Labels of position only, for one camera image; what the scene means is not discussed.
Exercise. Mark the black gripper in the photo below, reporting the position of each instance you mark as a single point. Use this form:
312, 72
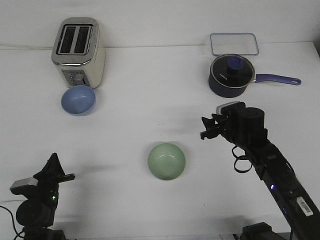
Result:
227, 125
49, 178

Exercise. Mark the green bowl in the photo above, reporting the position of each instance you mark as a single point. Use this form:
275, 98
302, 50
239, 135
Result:
166, 161

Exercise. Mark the blue bowl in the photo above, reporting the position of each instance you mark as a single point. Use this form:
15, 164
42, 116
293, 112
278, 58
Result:
79, 100

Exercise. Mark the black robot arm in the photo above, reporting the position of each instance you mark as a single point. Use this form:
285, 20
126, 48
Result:
244, 127
36, 214

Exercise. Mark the dark blue saucepan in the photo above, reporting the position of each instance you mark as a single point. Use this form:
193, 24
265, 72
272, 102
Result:
227, 92

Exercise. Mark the glass pot lid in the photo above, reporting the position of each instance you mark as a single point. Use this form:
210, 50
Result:
232, 70

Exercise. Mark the clear blue-rimmed container lid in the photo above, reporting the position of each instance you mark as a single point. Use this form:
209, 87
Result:
243, 43

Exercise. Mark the cream and steel toaster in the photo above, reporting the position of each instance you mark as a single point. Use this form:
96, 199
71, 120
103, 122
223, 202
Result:
79, 53

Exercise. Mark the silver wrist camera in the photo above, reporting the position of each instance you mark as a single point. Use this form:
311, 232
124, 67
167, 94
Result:
219, 108
26, 186

